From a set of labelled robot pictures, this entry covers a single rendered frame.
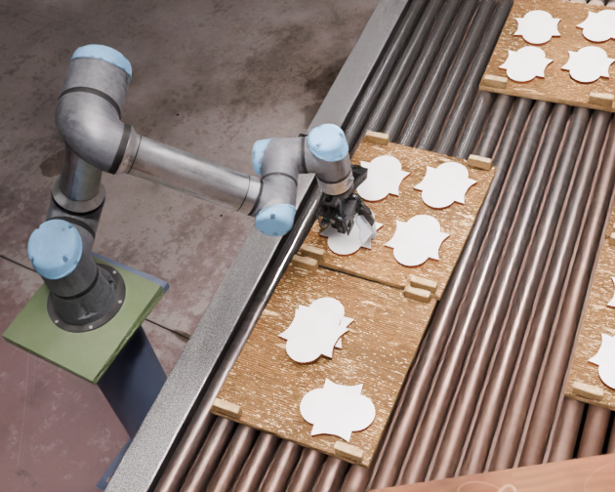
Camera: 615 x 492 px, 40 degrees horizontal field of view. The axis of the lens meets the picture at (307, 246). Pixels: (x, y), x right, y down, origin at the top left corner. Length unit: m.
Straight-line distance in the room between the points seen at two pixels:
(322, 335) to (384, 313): 0.15
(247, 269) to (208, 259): 1.25
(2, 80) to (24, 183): 0.75
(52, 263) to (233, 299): 0.41
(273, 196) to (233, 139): 2.02
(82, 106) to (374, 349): 0.76
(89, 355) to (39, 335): 0.14
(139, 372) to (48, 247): 0.49
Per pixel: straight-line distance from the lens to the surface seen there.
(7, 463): 3.04
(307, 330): 1.83
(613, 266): 1.96
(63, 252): 1.89
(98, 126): 1.58
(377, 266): 1.94
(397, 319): 1.85
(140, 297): 2.04
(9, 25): 4.74
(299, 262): 1.93
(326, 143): 1.70
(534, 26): 2.52
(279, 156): 1.72
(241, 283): 1.98
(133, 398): 2.31
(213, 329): 1.92
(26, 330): 2.10
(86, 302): 2.00
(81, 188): 1.90
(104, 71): 1.65
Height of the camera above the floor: 2.47
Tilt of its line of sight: 51 degrees down
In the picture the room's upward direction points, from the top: 11 degrees counter-clockwise
